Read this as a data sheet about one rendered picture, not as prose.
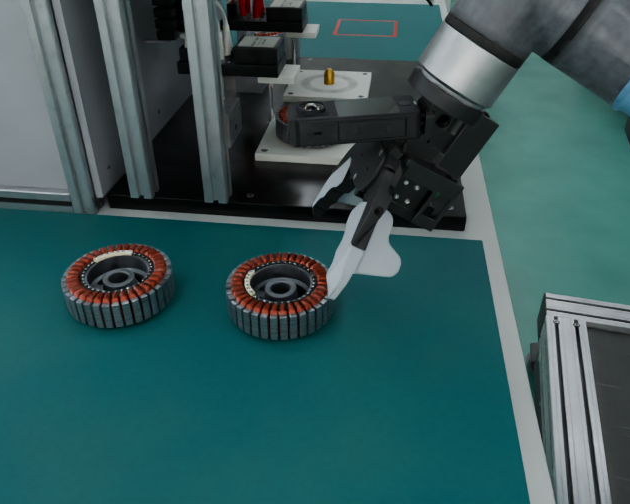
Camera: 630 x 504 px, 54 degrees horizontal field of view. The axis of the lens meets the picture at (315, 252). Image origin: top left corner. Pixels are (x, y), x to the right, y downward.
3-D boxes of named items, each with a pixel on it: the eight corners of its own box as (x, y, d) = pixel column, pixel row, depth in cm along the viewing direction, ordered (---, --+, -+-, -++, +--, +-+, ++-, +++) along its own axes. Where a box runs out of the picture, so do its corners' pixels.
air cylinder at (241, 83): (270, 80, 119) (269, 51, 116) (262, 93, 113) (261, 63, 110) (244, 79, 120) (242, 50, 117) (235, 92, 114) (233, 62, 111)
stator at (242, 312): (327, 273, 70) (328, 246, 68) (340, 339, 61) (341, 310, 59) (229, 279, 69) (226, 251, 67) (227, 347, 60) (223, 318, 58)
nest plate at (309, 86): (371, 78, 120) (371, 71, 120) (366, 105, 108) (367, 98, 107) (295, 75, 122) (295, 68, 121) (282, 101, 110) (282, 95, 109)
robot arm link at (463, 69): (459, 34, 47) (432, 9, 54) (424, 86, 49) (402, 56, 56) (532, 80, 49) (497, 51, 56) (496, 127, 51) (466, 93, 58)
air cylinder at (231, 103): (242, 129, 99) (240, 96, 96) (231, 148, 93) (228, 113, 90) (212, 127, 100) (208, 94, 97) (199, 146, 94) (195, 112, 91)
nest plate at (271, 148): (363, 126, 100) (364, 118, 100) (357, 166, 88) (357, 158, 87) (273, 121, 102) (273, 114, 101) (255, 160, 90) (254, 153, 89)
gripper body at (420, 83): (427, 239, 57) (509, 131, 52) (349, 203, 54) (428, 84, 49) (408, 199, 63) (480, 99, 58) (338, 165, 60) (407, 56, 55)
